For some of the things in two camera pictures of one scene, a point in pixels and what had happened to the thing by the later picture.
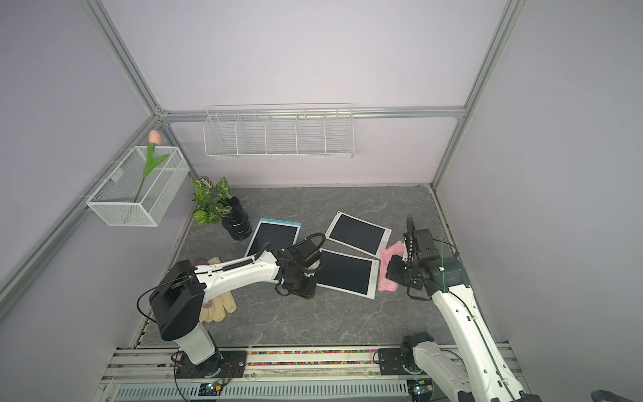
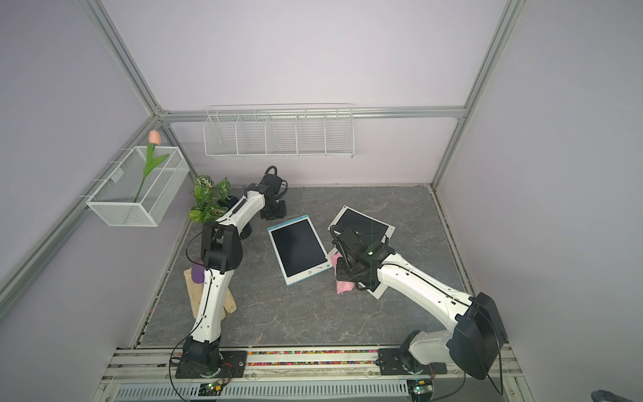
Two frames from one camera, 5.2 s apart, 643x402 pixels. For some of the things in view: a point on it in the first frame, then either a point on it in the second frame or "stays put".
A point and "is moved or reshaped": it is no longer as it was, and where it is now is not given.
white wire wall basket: x=270 y=130 stays put
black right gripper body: x=402 y=271 → x=345 y=270
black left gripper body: x=300 y=283 → x=278 y=209
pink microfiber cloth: x=385 y=284 is moved or reshaped
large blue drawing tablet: x=276 y=233 is moved or reshaped
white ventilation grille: x=264 y=391 stays put
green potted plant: x=209 y=200 stays put
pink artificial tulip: x=151 y=162 stays put
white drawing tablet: x=348 y=273 is moved or reshaped
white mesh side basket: x=114 y=201 stays put
